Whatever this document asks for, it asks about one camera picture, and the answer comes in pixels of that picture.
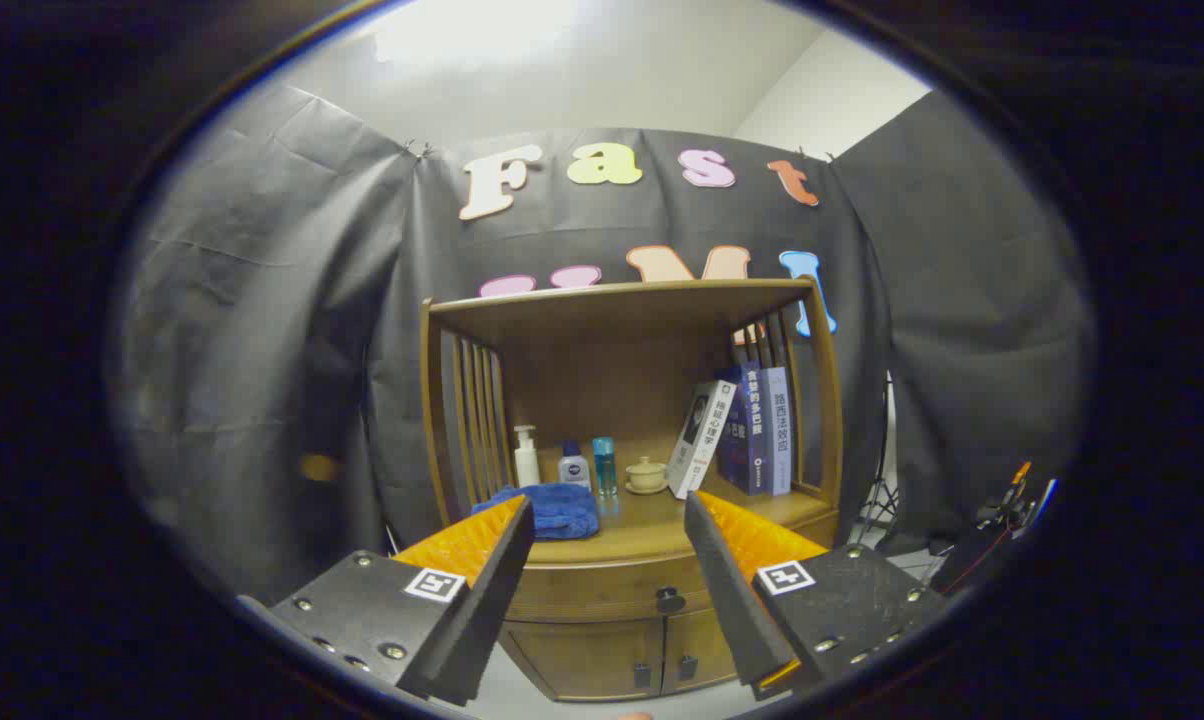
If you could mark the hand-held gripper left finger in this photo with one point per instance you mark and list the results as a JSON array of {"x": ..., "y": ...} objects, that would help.
[{"x": 492, "y": 600}]

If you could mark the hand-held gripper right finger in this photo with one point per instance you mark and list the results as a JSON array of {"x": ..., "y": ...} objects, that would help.
[{"x": 727, "y": 590}]

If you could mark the wooden drawer with black knob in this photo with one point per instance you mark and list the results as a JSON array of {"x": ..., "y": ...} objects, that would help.
[{"x": 602, "y": 595}]

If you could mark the wooden countertop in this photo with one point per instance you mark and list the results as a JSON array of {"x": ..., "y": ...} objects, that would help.
[{"x": 642, "y": 525}]

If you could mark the wooden cabinet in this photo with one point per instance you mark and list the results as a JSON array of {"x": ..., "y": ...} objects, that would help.
[{"x": 602, "y": 380}]

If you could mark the folded blue towel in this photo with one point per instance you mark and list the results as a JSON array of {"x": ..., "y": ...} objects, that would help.
[{"x": 562, "y": 510}]

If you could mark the white pump bottle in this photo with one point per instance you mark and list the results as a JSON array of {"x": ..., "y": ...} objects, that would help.
[{"x": 527, "y": 465}]

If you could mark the beige lidded teacup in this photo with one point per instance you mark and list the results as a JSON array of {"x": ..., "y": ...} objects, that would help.
[{"x": 647, "y": 475}]

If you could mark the dark blue book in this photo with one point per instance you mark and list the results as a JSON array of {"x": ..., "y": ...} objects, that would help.
[{"x": 747, "y": 440}]

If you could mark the white book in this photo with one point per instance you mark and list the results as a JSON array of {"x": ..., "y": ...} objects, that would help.
[{"x": 697, "y": 440}]

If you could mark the white bottle with blue cap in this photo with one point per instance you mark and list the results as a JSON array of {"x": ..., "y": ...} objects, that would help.
[{"x": 574, "y": 470}]

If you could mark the pale grey-blue book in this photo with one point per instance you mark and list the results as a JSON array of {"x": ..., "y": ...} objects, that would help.
[{"x": 780, "y": 430}]

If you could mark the clear blue bottle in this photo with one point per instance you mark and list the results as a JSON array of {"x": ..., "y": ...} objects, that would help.
[{"x": 605, "y": 465}]

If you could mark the black tripod stand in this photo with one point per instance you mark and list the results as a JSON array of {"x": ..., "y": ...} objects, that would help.
[{"x": 885, "y": 480}]

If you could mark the black cloth covered stand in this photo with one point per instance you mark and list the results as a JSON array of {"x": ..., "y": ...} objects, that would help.
[{"x": 972, "y": 560}]

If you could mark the black clamp with orange tip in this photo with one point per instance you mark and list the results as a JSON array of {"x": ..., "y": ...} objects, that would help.
[{"x": 1007, "y": 505}]

